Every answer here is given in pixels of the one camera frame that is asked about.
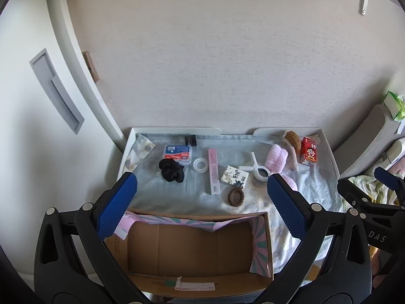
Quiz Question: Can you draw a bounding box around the red drink carton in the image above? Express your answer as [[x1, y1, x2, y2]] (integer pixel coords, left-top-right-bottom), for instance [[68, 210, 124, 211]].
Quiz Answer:
[[299, 136, 318, 167]]

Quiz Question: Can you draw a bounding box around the brown wooden block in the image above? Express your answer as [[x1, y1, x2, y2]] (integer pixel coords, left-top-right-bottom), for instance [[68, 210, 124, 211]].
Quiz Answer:
[[82, 51, 99, 84]]

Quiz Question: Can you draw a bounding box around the white door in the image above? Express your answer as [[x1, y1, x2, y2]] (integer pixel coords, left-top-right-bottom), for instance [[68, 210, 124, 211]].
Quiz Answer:
[[0, 0, 127, 279]]

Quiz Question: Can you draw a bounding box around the long pink cosmetic box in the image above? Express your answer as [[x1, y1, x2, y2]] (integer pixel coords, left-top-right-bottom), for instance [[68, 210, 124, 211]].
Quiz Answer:
[[208, 148, 220, 196]]

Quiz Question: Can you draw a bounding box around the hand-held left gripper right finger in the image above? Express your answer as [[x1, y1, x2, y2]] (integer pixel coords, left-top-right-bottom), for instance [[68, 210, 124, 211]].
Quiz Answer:
[[253, 174, 372, 304]]

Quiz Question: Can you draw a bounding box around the grey chair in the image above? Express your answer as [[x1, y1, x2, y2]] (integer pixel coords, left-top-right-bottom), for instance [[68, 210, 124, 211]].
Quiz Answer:
[[334, 104, 405, 178]]

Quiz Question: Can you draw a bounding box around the pale blue floral cloth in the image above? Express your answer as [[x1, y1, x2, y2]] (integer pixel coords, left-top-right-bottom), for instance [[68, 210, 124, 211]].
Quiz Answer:
[[122, 132, 345, 274]]

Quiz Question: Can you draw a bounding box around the clear tape roll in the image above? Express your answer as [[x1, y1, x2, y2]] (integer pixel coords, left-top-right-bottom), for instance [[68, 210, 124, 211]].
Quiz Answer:
[[192, 158, 209, 173]]

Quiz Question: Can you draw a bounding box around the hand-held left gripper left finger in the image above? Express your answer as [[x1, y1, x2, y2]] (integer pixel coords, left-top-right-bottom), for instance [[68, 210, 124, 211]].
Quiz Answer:
[[33, 172, 149, 304]]

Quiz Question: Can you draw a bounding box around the pink fuzzy hair band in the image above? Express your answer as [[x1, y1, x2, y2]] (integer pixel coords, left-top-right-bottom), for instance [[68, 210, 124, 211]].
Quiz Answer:
[[280, 174, 298, 191]]

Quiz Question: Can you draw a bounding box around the green tissue pack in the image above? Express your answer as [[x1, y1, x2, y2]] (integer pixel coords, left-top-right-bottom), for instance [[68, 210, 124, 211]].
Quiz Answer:
[[383, 91, 405, 121]]

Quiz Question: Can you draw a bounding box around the white plastic clip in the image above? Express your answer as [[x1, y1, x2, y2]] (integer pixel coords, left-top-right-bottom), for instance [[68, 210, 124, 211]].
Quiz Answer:
[[239, 152, 272, 183]]

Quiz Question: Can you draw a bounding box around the brown cardboard box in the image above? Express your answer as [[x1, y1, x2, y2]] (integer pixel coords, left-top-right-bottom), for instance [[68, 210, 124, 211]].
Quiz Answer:
[[104, 211, 274, 299]]

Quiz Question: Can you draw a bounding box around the brown plush toy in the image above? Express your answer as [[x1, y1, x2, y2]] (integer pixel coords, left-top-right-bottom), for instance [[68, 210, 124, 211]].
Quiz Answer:
[[278, 130, 302, 171]]

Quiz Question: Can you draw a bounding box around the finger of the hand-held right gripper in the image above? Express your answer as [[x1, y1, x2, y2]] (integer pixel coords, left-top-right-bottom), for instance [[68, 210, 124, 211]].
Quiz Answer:
[[337, 179, 396, 212], [374, 166, 405, 204]]

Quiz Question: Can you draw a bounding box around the small floral print box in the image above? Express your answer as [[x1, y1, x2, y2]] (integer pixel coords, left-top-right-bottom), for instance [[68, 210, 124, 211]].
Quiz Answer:
[[220, 165, 249, 188]]

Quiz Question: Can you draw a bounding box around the brown hair ring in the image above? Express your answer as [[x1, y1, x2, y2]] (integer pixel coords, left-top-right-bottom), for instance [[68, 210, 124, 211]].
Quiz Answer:
[[228, 187, 245, 206]]

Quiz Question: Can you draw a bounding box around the black scrunchie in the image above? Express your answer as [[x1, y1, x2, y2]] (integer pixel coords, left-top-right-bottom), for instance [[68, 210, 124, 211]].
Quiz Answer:
[[158, 159, 185, 183]]

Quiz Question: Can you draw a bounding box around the pale yellow floral blanket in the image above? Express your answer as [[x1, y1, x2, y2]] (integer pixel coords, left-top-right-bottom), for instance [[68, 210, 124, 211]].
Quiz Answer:
[[348, 174, 399, 205]]

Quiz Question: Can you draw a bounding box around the blue and red packet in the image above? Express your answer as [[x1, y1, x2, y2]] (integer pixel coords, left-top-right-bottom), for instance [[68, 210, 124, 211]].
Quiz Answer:
[[164, 145, 193, 166]]

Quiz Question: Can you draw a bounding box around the grey recessed door handle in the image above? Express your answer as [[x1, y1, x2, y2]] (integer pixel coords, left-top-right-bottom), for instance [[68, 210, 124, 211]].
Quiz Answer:
[[29, 48, 85, 135]]

